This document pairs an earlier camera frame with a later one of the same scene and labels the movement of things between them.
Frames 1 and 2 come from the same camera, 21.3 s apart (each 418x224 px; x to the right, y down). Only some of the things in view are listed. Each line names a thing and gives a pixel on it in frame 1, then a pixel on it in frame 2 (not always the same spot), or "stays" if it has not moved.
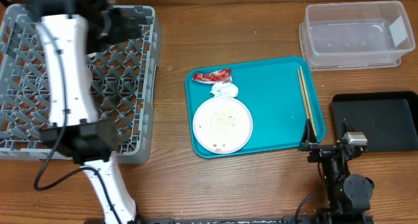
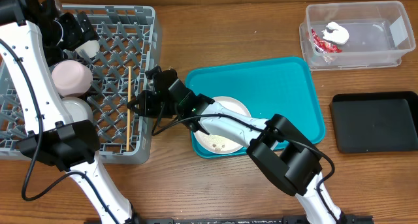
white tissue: (225, 89) to (339, 36)
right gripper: (308, 143) to (144, 110)
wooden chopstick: (303, 93) to (128, 108)
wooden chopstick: (311, 114) to (128, 128)
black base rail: (243, 220) stays
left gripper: (115, 25) to (77, 29)
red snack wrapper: (223, 75) to (322, 46)
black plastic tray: (388, 119) stays
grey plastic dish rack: (123, 76) stays
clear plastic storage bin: (341, 35) stays
